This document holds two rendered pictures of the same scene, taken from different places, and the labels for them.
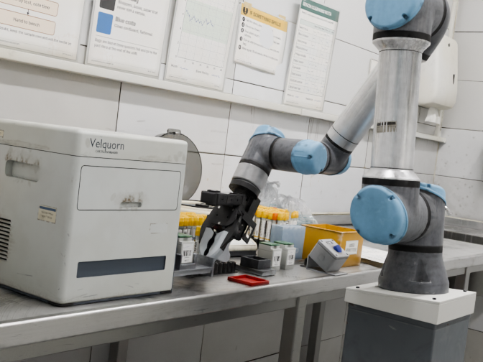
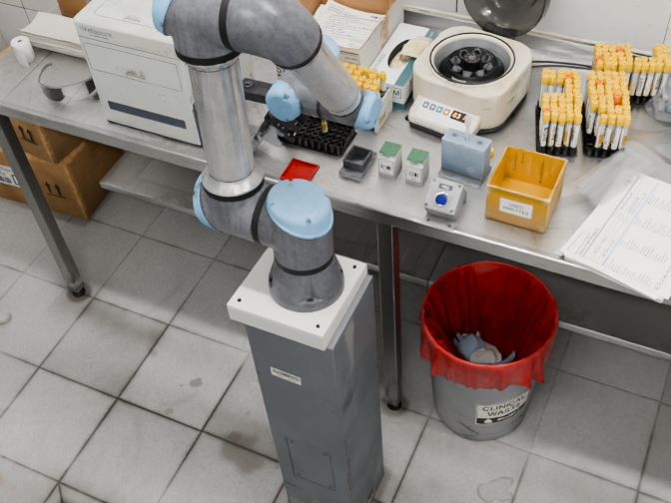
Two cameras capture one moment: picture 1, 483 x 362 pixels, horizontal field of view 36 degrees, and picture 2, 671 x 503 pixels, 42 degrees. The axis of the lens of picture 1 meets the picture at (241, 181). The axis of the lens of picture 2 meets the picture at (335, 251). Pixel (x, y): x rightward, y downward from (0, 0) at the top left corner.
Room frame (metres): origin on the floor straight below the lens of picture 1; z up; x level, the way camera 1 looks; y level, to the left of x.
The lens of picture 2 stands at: (1.53, -1.50, 2.26)
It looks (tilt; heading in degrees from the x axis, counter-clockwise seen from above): 49 degrees down; 83
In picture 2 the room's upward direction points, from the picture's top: 6 degrees counter-clockwise
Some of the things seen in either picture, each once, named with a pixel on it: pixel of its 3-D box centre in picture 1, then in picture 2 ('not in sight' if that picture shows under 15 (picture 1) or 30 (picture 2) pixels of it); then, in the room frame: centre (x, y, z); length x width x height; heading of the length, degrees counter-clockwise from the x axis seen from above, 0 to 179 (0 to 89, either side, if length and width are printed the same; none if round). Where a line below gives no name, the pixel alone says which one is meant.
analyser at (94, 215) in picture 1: (84, 206); (174, 52); (1.43, 0.29, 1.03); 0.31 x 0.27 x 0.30; 143
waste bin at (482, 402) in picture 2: not in sight; (481, 355); (2.08, -0.21, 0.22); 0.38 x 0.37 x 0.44; 143
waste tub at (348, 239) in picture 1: (330, 245); (525, 189); (2.11, -0.28, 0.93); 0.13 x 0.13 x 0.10; 53
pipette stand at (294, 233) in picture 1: (287, 243); (465, 156); (2.02, -0.14, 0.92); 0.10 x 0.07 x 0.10; 138
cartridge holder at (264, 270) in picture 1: (254, 265); (357, 161); (1.79, -0.06, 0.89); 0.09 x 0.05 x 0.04; 51
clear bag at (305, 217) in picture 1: (293, 214); not in sight; (2.74, -0.21, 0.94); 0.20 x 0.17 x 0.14; 118
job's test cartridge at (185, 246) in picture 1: (178, 251); not in sight; (1.52, 0.11, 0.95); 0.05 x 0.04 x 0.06; 53
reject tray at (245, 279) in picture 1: (248, 280); (300, 172); (1.66, -0.04, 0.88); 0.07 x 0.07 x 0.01; 53
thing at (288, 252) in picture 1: (283, 255); (416, 167); (1.91, -0.13, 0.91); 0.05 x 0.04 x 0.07; 53
